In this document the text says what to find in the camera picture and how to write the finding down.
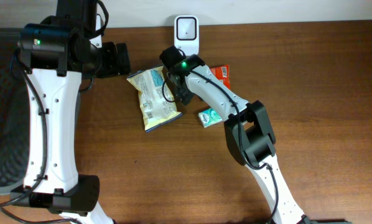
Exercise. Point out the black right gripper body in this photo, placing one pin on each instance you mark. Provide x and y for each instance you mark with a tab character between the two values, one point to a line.
183	93

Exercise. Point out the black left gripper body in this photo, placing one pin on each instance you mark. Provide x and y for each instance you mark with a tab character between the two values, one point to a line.
108	63

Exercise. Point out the yellow snack bag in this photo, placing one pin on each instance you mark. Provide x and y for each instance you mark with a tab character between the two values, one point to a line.
156	100

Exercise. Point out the red Hacks candy bag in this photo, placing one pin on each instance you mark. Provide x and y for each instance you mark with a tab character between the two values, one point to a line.
223	74

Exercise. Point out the teal tissue pack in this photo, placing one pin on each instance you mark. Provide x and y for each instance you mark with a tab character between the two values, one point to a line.
209	117

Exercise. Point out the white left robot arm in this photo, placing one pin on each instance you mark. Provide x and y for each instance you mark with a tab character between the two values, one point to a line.
80	206

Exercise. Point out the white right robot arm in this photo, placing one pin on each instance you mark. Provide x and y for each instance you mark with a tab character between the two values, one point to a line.
249	135

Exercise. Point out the grey plastic basket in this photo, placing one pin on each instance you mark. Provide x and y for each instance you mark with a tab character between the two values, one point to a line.
39	103

